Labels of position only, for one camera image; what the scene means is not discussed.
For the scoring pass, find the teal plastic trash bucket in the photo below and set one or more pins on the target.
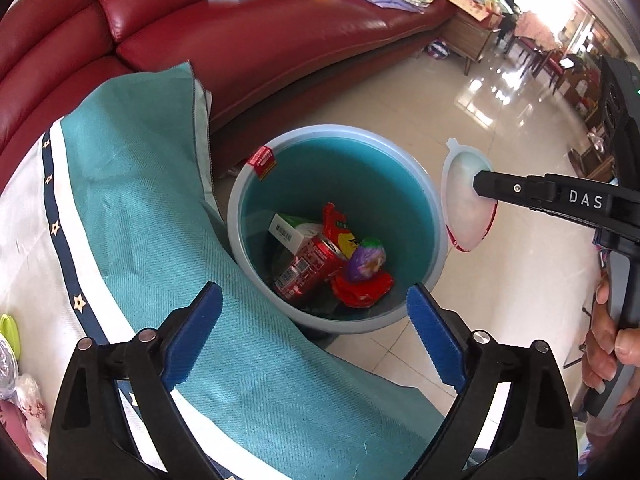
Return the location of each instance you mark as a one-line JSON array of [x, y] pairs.
[[364, 195]]

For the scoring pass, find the red sticker on bucket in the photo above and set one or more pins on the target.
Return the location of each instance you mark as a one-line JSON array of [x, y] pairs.
[[262, 161]]

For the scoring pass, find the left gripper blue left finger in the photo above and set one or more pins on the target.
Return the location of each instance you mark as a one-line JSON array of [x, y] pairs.
[[185, 333]]

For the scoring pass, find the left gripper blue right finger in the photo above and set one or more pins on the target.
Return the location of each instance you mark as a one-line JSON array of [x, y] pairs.
[[443, 334]]

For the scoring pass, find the purple foil ball wrapper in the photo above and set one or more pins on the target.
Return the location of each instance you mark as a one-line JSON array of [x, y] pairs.
[[367, 259]]

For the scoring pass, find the red soda can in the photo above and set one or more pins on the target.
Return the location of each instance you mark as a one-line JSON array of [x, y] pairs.
[[316, 262]]

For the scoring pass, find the red crinkled snack bag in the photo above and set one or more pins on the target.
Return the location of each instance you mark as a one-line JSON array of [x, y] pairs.
[[363, 281]]

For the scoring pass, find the lime green bottle cap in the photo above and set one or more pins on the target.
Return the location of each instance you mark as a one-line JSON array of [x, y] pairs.
[[9, 330]]

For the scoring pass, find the clear plastic water bottle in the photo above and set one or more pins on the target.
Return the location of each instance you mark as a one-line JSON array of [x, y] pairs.
[[8, 370]]

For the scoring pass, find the clear plastic bag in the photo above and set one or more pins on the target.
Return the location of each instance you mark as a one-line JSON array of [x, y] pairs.
[[29, 401]]

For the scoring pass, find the wooden side table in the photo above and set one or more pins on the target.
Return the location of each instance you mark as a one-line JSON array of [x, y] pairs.
[[468, 32]]

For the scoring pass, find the green scallion pancake box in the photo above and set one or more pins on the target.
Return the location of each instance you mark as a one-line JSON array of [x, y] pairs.
[[292, 232]]

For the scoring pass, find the person right hand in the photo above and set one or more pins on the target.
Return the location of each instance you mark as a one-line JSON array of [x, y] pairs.
[[606, 346]]

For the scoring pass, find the white plastic bowl lid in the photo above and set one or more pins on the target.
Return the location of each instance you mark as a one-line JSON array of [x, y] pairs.
[[468, 217]]

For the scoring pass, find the white teal star tablecloth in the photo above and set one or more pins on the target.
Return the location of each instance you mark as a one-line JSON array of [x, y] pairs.
[[108, 224]]

